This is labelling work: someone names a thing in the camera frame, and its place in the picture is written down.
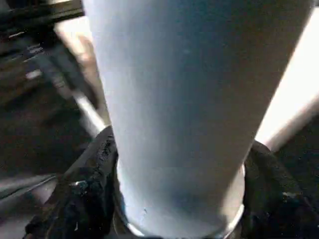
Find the black work surface mat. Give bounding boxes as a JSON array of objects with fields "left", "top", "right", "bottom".
[{"left": 0, "top": 94, "right": 319, "bottom": 239}]

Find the white plastic table top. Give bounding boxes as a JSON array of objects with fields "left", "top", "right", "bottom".
[{"left": 0, "top": 13, "right": 319, "bottom": 239}]

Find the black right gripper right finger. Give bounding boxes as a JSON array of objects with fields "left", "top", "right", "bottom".
[{"left": 238, "top": 139, "right": 319, "bottom": 239}]

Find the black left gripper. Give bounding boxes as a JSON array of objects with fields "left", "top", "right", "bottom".
[{"left": 0, "top": 1, "right": 85, "bottom": 101}]

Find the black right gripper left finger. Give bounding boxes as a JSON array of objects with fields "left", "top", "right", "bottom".
[{"left": 24, "top": 125, "right": 120, "bottom": 239}]

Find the white plastic table leg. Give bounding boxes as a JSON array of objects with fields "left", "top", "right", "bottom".
[{"left": 82, "top": 0, "right": 314, "bottom": 239}]

